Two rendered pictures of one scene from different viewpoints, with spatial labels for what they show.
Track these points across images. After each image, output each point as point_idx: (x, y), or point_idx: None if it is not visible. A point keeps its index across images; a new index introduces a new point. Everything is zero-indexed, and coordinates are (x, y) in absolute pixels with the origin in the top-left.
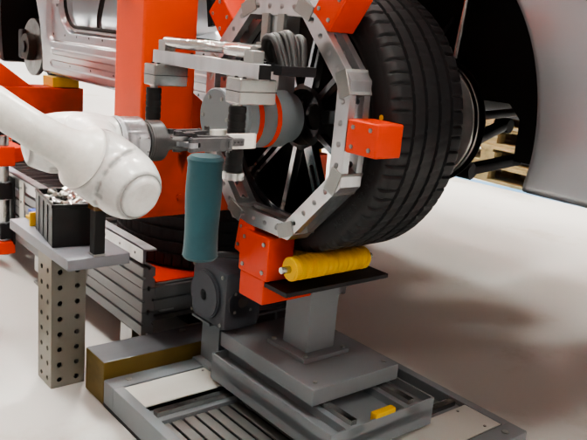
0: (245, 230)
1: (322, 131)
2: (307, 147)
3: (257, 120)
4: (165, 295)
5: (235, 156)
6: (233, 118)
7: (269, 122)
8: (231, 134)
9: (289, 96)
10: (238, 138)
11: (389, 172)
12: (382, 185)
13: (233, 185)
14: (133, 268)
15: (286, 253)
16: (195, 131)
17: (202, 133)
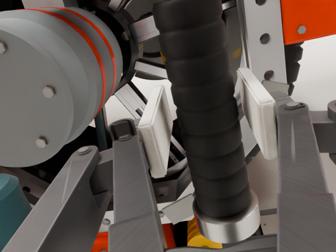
0: (101, 245)
1: (139, 55)
2: (121, 89)
3: (96, 65)
4: None
5: (243, 161)
6: (213, 39)
7: (106, 63)
8: (266, 93)
9: (89, 12)
10: (274, 97)
11: (301, 55)
12: (295, 77)
13: (33, 198)
14: None
15: (168, 229)
16: (138, 172)
17: (143, 158)
